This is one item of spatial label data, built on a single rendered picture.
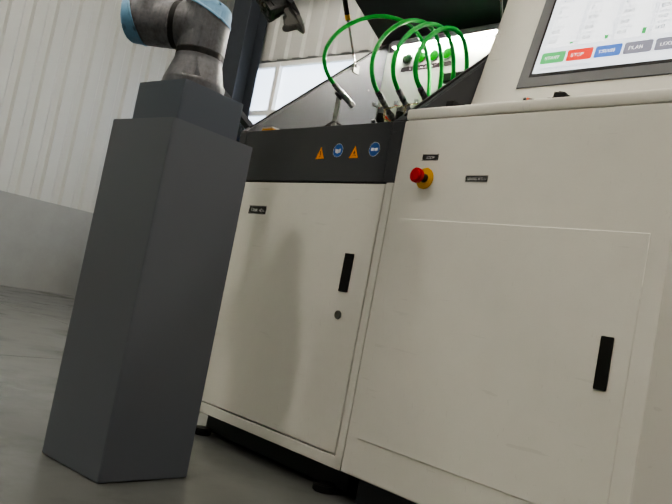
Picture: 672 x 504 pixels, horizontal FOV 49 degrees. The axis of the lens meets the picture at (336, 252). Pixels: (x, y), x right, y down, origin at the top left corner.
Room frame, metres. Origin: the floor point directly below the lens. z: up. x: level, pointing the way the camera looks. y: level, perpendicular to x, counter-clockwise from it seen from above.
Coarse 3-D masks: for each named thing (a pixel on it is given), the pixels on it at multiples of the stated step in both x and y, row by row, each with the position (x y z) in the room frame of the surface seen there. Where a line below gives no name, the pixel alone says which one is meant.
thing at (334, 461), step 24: (384, 216) 1.83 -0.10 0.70; (360, 336) 1.83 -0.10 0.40; (360, 360) 1.82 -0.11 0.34; (216, 408) 2.21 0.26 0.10; (216, 432) 2.31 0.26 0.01; (240, 432) 2.23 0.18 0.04; (264, 432) 2.04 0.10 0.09; (288, 456) 2.06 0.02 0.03; (312, 456) 1.89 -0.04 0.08; (336, 456) 1.83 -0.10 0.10; (336, 480) 1.92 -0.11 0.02
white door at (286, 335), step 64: (256, 192) 2.22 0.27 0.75; (320, 192) 2.01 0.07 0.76; (384, 192) 1.84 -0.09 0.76; (256, 256) 2.18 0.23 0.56; (320, 256) 1.97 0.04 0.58; (256, 320) 2.13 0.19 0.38; (320, 320) 1.94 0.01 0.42; (256, 384) 2.09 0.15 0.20; (320, 384) 1.91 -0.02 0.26; (320, 448) 1.88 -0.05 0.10
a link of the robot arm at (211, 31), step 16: (192, 0) 1.70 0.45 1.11; (208, 0) 1.70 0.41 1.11; (176, 16) 1.71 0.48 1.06; (192, 16) 1.70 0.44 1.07; (208, 16) 1.70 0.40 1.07; (224, 16) 1.72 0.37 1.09; (176, 32) 1.72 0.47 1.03; (192, 32) 1.70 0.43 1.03; (208, 32) 1.70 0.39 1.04; (224, 32) 1.73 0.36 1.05; (208, 48) 1.70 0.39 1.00; (224, 48) 1.74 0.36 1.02
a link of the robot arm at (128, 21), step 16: (128, 0) 1.73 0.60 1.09; (144, 0) 1.72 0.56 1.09; (160, 0) 1.73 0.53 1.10; (176, 0) 1.74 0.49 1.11; (128, 16) 1.73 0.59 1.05; (144, 16) 1.72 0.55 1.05; (160, 16) 1.71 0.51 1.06; (128, 32) 1.75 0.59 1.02; (144, 32) 1.74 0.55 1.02; (160, 32) 1.73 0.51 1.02
